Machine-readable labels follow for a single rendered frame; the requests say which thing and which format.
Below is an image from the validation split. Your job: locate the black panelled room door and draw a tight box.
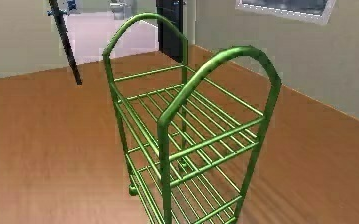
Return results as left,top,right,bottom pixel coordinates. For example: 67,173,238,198
155,0,185,64

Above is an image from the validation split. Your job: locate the white framed window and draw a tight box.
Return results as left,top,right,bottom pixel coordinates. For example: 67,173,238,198
235,0,337,26

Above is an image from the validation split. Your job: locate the green wire shelf rack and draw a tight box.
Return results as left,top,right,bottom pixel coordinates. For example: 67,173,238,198
101,12,283,224

